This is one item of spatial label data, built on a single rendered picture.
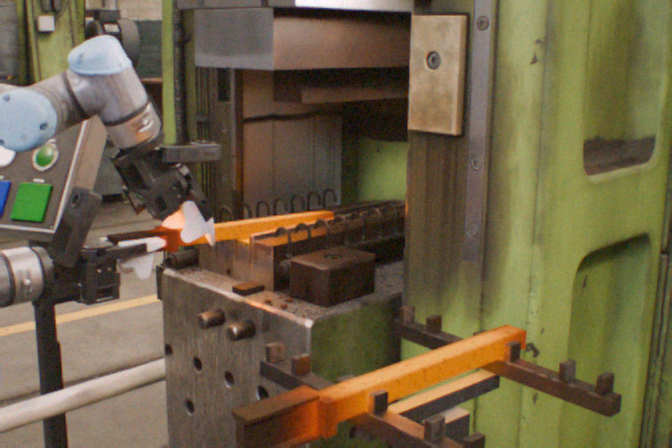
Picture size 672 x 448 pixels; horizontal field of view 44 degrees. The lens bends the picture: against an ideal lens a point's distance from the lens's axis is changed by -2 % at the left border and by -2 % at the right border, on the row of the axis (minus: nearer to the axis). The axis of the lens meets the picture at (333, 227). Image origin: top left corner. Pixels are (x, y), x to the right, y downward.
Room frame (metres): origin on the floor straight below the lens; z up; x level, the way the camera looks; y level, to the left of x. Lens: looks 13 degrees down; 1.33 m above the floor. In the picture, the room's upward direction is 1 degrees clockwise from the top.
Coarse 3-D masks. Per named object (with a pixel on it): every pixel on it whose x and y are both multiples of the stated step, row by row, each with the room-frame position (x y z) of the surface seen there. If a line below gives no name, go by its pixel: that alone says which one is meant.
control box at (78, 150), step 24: (96, 120) 1.64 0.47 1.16; (48, 144) 1.61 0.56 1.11; (72, 144) 1.59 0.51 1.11; (96, 144) 1.64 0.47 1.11; (0, 168) 1.61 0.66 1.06; (24, 168) 1.60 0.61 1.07; (48, 168) 1.58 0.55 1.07; (72, 168) 1.57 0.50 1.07; (96, 168) 1.64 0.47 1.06; (48, 216) 1.53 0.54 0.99; (48, 240) 1.57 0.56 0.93
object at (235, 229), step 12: (276, 216) 1.43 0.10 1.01; (288, 216) 1.43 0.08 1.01; (300, 216) 1.44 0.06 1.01; (312, 216) 1.45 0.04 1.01; (324, 216) 1.48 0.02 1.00; (156, 228) 1.26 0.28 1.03; (168, 228) 1.25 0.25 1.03; (180, 228) 1.28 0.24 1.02; (216, 228) 1.30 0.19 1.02; (228, 228) 1.32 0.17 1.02; (240, 228) 1.34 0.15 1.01; (252, 228) 1.36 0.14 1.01; (264, 228) 1.37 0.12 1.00; (276, 228) 1.39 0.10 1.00; (120, 240) 1.18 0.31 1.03; (132, 240) 1.20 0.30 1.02; (168, 240) 1.24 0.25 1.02; (180, 240) 1.25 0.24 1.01; (204, 240) 1.28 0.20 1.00; (216, 240) 1.30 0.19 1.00; (156, 252) 1.22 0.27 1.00
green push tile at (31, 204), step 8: (24, 184) 1.57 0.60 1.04; (32, 184) 1.56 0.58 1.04; (40, 184) 1.56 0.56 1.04; (24, 192) 1.56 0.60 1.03; (32, 192) 1.55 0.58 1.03; (40, 192) 1.55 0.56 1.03; (48, 192) 1.54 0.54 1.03; (16, 200) 1.56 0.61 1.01; (24, 200) 1.55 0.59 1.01; (32, 200) 1.54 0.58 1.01; (40, 200) 1.54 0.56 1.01; (48, 200) 1.54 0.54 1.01; (16, 208) 1.55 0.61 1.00; (24, 208) 1.54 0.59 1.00; (32, 208) 1.54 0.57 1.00; (40, 208) 1.53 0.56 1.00; (16, 216) 1.54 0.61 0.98; (24, 216) 1.53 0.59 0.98; (32, 216) 1.53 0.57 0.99; (40, 216) 1.52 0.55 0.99
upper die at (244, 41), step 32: (224, 32) 1.39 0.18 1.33; (256, 32) 1.33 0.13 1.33; (288, 32) 1.33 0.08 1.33; (320, 32) 1.38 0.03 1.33; (352, 32) 1.43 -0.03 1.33; (384, 32) 1.49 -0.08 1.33; (224, 64) 1.39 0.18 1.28; (256, 64) 1.33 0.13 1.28; (288, 64) 1.33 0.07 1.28; (320, 64) 1.38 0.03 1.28; (352, 64) 1.43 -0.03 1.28; (384, 64) 1.49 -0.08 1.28
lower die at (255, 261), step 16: (320, 208) 1.66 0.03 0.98; (336, 208) 1.62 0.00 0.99; (400, 208) 1.61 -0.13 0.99; (320, 224) 1.45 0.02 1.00; (336, 224) 1.47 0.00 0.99; (352, 224) 1.47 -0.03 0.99; (368, 224) 1.47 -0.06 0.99; (384, 224) 1.50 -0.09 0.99; (400, 224) 1.54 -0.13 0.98; (224, 240) 1.39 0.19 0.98; (256, 240) 1.34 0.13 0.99; (272, 240) 1.34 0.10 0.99; (304, 240) 1.36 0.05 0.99; (320, 240) 1.38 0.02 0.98; (336, 240) 1.41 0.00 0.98; (352, 240) 1.44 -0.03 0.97; (208, 256) 1.42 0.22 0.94; (224, 256) 1.39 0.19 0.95; (240, 256) 1.36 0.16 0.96; (256, 256) 1.33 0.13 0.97; (272, 256) 1.31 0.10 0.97; (384, 256) 1.50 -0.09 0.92; (224, 272) 1.39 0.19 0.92; (240, 272) 1.36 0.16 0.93; (256, 272) 1.33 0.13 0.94; (272, 272) 1.31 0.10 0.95; (272, 288) 1.31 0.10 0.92
